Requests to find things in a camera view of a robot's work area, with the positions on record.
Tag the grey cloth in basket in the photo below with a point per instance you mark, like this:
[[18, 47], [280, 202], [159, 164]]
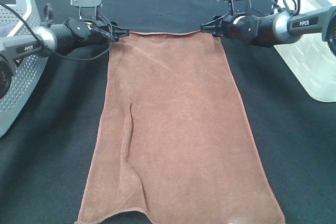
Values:
[[5, 30]]

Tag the white plastic storage box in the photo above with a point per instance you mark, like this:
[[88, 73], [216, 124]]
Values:
[[310, 59]]

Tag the grey perforated laundry basket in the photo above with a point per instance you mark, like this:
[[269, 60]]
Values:
[[29, 69]]

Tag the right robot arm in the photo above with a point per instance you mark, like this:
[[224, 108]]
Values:
[[275, 29]]

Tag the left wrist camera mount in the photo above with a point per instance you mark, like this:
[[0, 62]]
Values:
[[88, 9]]

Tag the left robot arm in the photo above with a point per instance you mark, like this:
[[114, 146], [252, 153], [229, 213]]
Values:
[[55, 39]]

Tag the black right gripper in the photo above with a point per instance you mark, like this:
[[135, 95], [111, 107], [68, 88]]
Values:
[[218, 26]]

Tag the brown microfibre towel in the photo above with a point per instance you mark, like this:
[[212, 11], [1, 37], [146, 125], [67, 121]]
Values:
[[174, 141]]

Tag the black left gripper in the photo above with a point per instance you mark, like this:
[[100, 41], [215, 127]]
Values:
[[103, 30]]

